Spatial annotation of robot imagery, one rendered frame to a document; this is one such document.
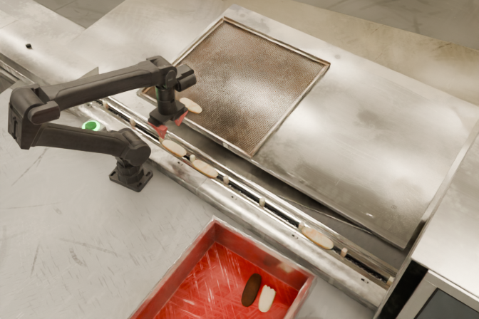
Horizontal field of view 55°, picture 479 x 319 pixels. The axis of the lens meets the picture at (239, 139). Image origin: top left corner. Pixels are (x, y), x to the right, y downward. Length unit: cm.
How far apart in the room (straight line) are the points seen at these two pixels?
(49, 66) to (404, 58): 146
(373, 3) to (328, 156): 286
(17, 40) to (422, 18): 314
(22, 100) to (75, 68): 70
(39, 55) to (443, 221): 155
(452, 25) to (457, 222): 335
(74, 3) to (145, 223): 296
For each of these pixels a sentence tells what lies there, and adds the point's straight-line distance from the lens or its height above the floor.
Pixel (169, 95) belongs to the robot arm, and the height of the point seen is 110.
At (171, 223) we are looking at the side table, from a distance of 141.
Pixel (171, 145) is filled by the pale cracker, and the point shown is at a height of 86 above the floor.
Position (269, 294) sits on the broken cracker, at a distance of 129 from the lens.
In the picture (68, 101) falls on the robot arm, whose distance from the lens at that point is 119.
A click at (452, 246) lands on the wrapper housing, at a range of 90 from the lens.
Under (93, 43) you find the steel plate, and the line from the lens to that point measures 214.
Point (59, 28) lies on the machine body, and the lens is 228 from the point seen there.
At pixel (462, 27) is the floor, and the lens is 420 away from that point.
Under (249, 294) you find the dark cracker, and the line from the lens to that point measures 128.
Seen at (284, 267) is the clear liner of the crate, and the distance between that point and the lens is 125.
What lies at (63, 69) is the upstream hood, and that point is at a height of 92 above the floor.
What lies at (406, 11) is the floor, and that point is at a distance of 422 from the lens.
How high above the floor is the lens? 200
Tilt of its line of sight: 46 degrees down
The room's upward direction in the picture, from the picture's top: 2 degrees clockwise
